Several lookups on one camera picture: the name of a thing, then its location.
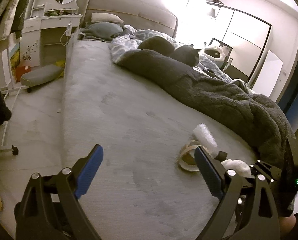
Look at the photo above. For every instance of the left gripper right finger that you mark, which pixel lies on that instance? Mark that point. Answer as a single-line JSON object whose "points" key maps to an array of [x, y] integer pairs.
{"points": [[258, 218]]}

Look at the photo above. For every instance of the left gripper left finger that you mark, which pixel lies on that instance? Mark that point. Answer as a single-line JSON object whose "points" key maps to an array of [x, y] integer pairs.
{"points": [[50, 209]]}

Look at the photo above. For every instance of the white tissue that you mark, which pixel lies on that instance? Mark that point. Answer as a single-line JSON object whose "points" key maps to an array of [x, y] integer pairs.
{"points": [[238, 166]]}

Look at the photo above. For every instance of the dark grey fluffy blanket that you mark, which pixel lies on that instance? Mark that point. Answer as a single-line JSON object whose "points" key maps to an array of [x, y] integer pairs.
{"points": [[257, 119]]}

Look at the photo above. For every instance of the tape roll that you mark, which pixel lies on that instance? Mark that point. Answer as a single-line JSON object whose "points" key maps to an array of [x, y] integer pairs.
{"points": [[186, 160]]}

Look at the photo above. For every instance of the grey cushioned stool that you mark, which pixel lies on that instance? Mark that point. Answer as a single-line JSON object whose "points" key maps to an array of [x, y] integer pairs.
{"points": [[41, 76]]}

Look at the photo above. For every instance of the orange box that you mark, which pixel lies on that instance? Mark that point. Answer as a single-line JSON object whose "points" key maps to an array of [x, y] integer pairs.
{"points": [[21, 70]]}

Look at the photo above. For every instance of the white cat bed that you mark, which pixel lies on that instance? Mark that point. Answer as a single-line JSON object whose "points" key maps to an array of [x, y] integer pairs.
{"points": [[214, 54]]}

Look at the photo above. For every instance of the mirrored sliding wardrobe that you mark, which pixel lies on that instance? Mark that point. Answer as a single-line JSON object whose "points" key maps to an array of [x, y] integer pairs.
{"points": [[246, 34]]}

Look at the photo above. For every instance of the grey cat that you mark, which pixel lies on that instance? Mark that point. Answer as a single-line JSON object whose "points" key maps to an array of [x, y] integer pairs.
{"points": [[186, 54]]}

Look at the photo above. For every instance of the white dressing table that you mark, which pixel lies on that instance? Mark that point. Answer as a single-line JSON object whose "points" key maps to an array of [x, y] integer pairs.
{"points": [[43, 40]]}

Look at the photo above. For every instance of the white power strip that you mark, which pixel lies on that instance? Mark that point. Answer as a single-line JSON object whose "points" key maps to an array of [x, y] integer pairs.
{"points": [[68, 30]]}

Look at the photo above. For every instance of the grey-green pillow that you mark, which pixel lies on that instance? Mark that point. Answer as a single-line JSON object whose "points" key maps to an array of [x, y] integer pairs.
{"points": [[100, 31]]}

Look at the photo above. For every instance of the blue white patterned duvet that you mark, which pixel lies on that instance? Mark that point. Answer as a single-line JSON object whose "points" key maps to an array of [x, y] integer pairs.
{"points": [[133, 39]]}

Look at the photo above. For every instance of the beige pillow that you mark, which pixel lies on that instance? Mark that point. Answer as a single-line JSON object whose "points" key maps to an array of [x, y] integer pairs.
{"points": [[98, 17]]}

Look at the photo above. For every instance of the grey upholstered headboard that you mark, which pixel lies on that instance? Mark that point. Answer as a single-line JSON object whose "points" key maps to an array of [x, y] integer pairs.
{"points": [[136, 13]]}

